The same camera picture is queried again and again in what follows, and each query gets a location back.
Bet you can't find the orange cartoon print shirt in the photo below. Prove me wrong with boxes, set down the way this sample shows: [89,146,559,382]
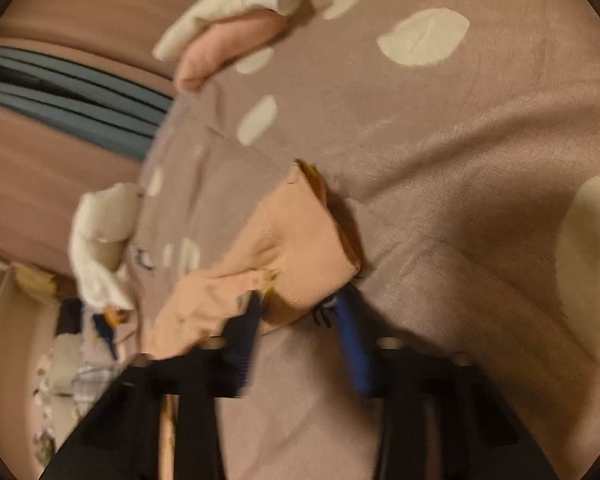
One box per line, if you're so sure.
[144,160,361,359]

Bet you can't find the navy blue garment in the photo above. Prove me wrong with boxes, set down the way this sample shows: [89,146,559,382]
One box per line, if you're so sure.
[92,314,118,361]

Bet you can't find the white fluffy plush blanket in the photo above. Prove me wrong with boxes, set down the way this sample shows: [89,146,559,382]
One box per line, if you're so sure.
[68,183,143,313]

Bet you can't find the pink curtain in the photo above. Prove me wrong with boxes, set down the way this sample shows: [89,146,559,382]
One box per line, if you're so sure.
[0,0,196,273]

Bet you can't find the mauve polka dot blanket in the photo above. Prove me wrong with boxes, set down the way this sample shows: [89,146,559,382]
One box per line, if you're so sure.
[130,0,600,479]

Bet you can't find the teal curtain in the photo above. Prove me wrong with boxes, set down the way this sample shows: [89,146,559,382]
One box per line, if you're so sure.
[0,46,172,160]

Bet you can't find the pink and white folded cloth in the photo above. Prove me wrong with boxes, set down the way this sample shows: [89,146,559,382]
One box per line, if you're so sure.
[152,0,302,93]

